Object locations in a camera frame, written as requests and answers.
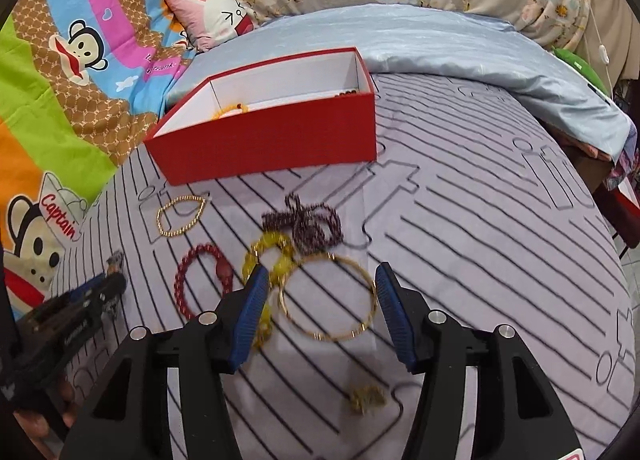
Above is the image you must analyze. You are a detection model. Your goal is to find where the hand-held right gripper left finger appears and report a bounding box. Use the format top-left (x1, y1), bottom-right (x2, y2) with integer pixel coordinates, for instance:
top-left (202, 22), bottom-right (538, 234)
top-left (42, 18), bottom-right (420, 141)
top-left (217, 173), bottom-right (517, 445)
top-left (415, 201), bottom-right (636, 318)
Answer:
top-left (60, 264), bottom-right (271, 460)

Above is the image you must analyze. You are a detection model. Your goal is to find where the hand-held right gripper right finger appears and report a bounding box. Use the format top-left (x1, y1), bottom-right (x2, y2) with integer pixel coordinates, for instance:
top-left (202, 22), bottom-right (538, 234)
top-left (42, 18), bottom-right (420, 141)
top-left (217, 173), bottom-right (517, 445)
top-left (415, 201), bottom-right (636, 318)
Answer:
top-left (375, 262), bottom-right (583, 460)

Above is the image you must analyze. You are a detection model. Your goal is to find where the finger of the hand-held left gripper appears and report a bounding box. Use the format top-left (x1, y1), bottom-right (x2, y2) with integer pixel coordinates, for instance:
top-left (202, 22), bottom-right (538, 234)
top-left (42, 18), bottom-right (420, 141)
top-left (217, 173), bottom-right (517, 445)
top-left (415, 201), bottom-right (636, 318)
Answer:
top-left (62, 279), bottom-right (108, 303)
top-left (87, 271), bottom-right (127, 311)

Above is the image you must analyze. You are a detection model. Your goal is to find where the gold bangle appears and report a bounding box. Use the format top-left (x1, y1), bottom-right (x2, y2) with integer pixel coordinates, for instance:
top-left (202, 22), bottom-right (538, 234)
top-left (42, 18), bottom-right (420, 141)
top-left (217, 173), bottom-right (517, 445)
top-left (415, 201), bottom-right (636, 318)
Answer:
top-left (278, 252), bottom-right (377, 342)

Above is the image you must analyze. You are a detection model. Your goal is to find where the red bead bracelet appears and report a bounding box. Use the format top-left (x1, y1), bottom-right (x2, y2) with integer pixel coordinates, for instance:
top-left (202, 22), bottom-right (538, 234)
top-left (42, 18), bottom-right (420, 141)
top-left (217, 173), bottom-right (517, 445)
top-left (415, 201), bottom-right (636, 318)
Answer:
top-left (174, 242), bottom-right (235, 319)

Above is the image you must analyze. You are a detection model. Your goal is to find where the yellow amber bracelet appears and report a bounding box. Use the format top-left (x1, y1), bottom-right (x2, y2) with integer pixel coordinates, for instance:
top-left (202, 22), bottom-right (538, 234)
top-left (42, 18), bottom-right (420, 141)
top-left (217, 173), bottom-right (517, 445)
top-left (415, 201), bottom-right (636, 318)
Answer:
top-left (241, 232), bottom-right (296, 351)

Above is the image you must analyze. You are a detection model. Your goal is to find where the gold chain bracelet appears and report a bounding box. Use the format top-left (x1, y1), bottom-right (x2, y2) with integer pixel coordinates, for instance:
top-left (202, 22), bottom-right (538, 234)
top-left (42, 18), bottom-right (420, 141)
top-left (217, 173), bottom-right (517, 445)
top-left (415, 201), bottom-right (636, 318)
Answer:
top-left (156, 194), bottom-right (208, 239)

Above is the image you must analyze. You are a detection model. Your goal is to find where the small gold earring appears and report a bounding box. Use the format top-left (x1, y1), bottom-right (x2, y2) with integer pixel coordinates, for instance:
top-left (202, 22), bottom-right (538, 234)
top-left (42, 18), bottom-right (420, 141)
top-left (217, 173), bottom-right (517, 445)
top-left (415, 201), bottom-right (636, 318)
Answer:
top-left (347, 385), bottom-right (388, 416)

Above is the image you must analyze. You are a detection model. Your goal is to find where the dark purple bead necklace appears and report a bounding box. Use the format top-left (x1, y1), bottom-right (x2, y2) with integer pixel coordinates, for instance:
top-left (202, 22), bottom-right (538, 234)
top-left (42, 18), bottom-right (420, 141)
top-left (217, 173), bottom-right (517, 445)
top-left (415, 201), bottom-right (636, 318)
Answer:
top-left (261, 193), bottom-right (344, 257)

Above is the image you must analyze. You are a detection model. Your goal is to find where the red cardboard box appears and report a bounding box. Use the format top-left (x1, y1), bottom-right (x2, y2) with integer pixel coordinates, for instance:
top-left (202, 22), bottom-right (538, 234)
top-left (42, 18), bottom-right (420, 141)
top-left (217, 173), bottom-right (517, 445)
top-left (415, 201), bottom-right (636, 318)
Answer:
top-left (144, 47), bottom-right (377, 187)

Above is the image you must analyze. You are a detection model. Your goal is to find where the person's left hand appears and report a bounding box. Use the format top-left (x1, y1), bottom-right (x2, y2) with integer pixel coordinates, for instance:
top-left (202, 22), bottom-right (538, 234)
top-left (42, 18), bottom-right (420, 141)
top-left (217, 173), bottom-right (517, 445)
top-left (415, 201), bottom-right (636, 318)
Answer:
top-left (12, 380), bottom-right (76, 443)

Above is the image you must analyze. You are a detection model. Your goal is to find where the lilac striped bedsheet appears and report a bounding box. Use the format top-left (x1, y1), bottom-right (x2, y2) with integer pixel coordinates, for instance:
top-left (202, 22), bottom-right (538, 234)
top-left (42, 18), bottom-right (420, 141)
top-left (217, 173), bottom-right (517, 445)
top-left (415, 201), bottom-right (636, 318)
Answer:
top-left (50, 74), bottom-right (636, 460)

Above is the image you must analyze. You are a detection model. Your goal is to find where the colourful cartoon monkey blanket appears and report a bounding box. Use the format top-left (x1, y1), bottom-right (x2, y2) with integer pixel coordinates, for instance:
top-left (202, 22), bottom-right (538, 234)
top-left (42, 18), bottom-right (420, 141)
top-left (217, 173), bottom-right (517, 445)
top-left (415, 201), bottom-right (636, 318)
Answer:
top-left (0, 0), bottom-right (201, 311)

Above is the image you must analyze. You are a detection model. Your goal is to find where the red stool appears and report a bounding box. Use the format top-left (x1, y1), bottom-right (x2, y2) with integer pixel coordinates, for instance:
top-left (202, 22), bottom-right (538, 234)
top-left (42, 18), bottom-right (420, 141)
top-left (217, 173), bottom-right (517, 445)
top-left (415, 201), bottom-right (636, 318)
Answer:
top-left (595, 180), bottom-right (640, 245)

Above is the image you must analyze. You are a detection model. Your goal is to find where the light blue quilt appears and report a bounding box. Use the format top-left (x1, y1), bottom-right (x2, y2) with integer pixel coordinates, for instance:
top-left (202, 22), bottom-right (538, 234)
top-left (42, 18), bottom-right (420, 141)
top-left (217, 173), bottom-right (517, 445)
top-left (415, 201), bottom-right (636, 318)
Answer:
top-left (165, 4), bottom-right (631, 161)

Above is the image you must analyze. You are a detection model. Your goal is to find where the pink rabbit cushion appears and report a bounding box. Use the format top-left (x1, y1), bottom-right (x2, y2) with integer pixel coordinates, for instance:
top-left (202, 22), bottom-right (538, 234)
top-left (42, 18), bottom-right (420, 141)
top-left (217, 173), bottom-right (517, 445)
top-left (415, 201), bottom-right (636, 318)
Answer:
top-left (164, 0), bottom-right (257, 51)

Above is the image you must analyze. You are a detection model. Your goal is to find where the green plush toy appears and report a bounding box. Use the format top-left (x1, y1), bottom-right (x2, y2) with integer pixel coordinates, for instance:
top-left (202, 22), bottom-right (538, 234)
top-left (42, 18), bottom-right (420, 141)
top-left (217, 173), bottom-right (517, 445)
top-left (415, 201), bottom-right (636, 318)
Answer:
top-left (552, 47), bottom-right (613, 95)

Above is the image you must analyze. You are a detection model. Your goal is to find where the beige curtain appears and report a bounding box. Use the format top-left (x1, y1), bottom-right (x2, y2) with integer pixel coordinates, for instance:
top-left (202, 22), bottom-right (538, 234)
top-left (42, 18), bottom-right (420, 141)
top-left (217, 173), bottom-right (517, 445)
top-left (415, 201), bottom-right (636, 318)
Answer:
top-left (587, 0), bottom-right (640, 90)

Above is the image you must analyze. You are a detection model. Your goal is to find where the orange bead bracelet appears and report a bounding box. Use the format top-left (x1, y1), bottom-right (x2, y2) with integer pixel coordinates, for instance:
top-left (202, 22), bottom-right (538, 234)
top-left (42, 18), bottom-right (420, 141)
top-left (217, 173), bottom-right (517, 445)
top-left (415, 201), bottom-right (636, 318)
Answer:
top-left (212, 100), bottom-right (250, 121)

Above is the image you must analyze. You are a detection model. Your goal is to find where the white cable with switch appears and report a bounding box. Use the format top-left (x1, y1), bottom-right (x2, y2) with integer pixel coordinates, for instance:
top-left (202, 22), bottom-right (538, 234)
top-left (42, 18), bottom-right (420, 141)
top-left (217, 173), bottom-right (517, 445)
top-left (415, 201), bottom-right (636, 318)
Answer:
top-left (570, 0), bottom-right (613, 90)

